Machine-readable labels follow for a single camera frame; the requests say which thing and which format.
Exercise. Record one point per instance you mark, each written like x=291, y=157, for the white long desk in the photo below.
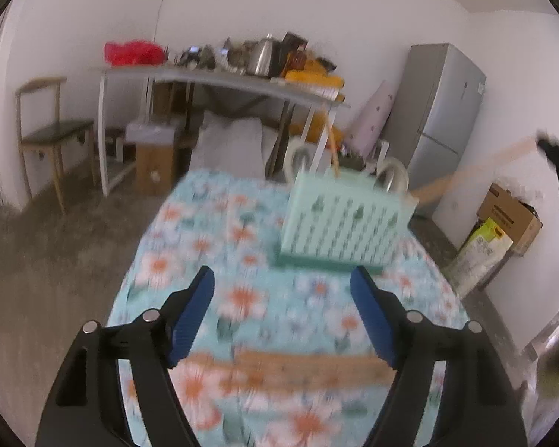
x=205, y=77

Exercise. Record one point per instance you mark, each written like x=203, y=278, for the white sack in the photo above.
x=233, y=149

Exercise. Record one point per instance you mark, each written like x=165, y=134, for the floral blue tablecloth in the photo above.
x=261, y=298

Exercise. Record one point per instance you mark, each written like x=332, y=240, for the red plastic bag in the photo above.
x=133, y=53

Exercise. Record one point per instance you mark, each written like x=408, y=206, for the steel electric kettle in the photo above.
x=263, y=58

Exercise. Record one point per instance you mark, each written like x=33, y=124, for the metal spoon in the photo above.
x=390, y=178
x=302, y=160

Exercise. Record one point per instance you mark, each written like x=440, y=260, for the yellow plastic bag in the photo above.
x=323, y=135

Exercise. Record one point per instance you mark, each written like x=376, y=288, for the long wooden chopstick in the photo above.
x=475, y=167
x=331, y=149

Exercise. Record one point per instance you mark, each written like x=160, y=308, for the open cardboard box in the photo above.
x=510, y=216

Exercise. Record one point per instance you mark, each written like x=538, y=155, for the brown cardboard box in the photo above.
x=154, y=170

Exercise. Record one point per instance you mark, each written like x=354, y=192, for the dark gadget pile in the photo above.
x=205, y=56

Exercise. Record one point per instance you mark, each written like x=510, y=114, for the mint green utensil holder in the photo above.
x=340, y=223

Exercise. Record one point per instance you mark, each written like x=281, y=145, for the pink rolled sheet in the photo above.
x=368, y=118

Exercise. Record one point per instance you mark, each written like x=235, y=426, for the bundle of wooden chopsticks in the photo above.
x=307, y=367

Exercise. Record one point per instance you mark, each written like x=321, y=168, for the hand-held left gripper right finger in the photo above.
x=377, y=321

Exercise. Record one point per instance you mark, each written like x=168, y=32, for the wooden chair dark seat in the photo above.
x=56, y=132

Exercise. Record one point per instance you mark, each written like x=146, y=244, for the silver refrigerator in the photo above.
x=440, y=121

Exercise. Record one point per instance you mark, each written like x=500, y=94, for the dark brown box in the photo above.
x=296, y=49

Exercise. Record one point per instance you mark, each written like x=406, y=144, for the green white rice bag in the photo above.
x=482, y=254

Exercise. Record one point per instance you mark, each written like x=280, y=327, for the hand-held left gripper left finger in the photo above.
x=191, y=321

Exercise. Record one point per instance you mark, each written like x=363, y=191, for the white wrapped box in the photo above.
x=151, y=132

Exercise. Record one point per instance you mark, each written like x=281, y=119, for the white plastic frame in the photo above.
x=381, y=151

